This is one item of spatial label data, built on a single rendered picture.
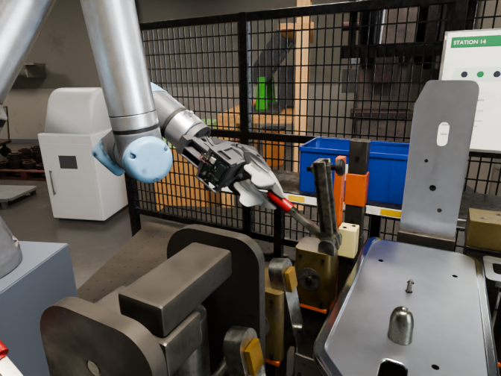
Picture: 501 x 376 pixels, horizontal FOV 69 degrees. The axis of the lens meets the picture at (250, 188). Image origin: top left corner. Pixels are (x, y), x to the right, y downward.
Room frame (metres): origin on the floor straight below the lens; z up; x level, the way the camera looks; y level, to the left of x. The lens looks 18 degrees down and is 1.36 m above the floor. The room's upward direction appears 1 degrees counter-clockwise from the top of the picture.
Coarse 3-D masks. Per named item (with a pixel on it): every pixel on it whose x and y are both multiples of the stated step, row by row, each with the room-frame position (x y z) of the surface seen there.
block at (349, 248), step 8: (344, 224) 0.68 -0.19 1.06; (344, 232) 0.65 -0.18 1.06; (352, 232) 0.65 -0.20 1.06; (344, 240) 0.65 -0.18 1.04; (352, 240) 0.65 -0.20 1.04; (344, 248) 0.65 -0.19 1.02; (352, 248) 0.64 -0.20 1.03; (344, 256) 0.65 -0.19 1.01; (352, 256) 0.64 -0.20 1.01; (344, 264) 0.65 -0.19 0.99; (352, 264) 0.65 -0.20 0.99; (344, 272) 0.65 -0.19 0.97; (344, 280) 0.65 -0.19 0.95; (336, 296) 0.66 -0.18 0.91
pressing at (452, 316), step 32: (384, 256) 0.66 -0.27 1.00; (416, 256) 0.66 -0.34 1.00; (448, 256) 0.66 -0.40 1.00; (352, 288) 0.55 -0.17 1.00; (384, 288) 0.55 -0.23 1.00; (416, 288) 0.55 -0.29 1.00; (448, 288) 0.54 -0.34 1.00; (480, 288) 0.55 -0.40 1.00; (352, 320) 0.46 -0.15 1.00; (384, 320) 0.46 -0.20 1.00; (416, 320) 0.46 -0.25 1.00; (448, 320) 0.46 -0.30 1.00; (480, 320) 0.46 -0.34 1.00; (320, 352) 0.40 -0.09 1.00; (352, 352) 0.40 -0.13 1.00; (384, 352) 0.40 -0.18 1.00; (416, 352) 0.40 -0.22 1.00; (448, 352) 0.40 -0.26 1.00; (480, 352) 0.39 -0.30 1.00
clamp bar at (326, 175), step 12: (312, 168) 0.61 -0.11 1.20; (324, 168) 0.59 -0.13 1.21; (336, 168) 0.59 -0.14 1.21; (324, 180) 0.59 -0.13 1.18; (324, 192) 0.59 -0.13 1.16; (324, 204) 0.59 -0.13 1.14; (324, 216) 0.59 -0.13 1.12; (324, 228) 0.59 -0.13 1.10; (336, 228) 0.61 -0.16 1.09; (336, 240) 0.61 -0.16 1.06
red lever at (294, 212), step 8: (272, 192) 0.65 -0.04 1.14; (272, 200) 0.65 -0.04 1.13; (280, 200) 0.64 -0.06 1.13; (288, 200) 0.65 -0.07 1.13; (280, 208) 0.64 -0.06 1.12; (288, 208) 0.63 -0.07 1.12; (296, 208) 0.64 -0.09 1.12; (296, 216) 0.63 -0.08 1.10; (304, 216) 0.63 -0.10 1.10; (304, 224) 0.62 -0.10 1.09; (312, 224) 0.62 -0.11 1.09; (312, 232) 0.61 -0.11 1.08; (320, 232) 0.61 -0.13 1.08
